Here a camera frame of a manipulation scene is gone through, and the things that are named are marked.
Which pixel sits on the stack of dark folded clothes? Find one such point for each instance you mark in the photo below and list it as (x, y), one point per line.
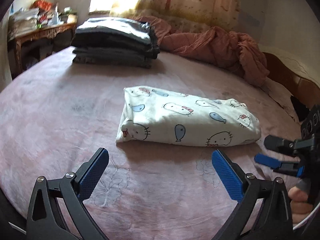
(113, 40)

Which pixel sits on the person's right hand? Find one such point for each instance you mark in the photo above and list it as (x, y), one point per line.
(300, 207)

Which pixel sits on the stack of books on desk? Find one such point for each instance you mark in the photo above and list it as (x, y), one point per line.
(68, 15)

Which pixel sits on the rust red crumpled quilt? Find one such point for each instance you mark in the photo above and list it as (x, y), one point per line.
(229, 50)

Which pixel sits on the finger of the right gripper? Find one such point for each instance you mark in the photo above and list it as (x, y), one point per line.
(278, 144)

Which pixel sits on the stack of white papers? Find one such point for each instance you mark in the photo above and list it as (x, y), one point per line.
(22, 21)

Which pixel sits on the red package on desk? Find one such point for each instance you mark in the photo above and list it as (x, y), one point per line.
(42, 5)

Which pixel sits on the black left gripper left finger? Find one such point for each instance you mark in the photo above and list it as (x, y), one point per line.
(45, 219)

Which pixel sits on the white cartoon print pants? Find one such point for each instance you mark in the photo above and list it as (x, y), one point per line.
(158, 115)

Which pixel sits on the wooden bed headboard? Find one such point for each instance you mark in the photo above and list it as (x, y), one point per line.
(286, 70)

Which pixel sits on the pink bed sheet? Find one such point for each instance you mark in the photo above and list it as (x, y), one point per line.
(57, 114)

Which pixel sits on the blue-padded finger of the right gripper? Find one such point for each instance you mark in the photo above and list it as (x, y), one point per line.
(277, 164)

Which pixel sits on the black clothing near headboard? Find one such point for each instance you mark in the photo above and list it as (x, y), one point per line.
(301, 110)

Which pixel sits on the tree print curtain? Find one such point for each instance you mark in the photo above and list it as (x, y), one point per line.
(185, 15)

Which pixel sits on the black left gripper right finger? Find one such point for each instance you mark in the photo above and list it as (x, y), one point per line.
(263, 210)

